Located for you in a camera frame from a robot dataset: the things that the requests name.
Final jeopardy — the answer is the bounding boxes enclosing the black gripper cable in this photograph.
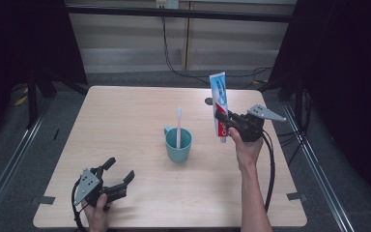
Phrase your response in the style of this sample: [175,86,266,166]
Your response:
[261,129,277,213]
[71,178,89,232]

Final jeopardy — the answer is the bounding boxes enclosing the metal floor rail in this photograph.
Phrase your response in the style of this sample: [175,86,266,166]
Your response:
[0,98,52,224]
[282,103,356,232]

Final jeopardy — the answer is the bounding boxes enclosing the black stand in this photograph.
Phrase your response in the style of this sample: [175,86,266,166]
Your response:
[26,69,41,131]
[293,75,306,131]

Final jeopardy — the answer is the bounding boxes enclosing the black floor cables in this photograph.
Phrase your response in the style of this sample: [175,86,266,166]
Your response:
[275,90,314,167]

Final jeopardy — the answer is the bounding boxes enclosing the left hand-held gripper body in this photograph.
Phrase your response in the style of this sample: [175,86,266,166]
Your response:
[72,165,129,209]

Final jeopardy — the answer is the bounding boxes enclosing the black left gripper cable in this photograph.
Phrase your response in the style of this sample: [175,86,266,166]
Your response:
[71,178,89,232]

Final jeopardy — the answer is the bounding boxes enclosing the person's right hand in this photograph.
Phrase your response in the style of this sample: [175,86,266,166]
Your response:
[227,126,265,172]

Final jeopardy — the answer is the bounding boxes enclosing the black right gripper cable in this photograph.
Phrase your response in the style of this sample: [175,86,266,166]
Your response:
[261,129,277,213]

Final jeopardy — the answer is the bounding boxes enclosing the black horizontal bar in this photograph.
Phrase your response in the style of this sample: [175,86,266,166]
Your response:
[65,4,294,24]

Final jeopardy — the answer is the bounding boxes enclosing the yellow floor scrap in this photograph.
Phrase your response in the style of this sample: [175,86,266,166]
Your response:
[14,87,29,107]

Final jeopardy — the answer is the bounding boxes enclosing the long black wall cable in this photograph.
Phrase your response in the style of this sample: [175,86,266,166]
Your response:
[159,8,273,90]

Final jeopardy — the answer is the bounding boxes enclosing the pink toothbrush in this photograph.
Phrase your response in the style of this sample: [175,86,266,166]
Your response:
[175,106,184,150]

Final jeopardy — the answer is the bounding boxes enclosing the toothpaste tube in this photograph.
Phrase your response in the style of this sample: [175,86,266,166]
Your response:
[209,71,230,144]

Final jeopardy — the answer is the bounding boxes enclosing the person's left hand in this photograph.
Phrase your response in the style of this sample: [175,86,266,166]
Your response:
[81,192,112,232]

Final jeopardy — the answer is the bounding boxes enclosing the grey tape piece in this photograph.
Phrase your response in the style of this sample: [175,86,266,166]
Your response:
[286,191,308,203]
[29,195,57,207]

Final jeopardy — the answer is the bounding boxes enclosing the white wall socket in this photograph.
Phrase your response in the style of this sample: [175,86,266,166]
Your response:
[156,0,180,10]

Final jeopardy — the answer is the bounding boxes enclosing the teal cup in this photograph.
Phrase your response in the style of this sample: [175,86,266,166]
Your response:
[163,125,193,164]

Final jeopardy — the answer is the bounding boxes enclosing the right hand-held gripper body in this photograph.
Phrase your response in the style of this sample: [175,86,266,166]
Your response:
[227,103,288,144]

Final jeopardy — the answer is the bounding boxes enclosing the dark curtain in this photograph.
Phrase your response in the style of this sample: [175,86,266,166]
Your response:
[0,0,89,151]
[259,0,371,205]

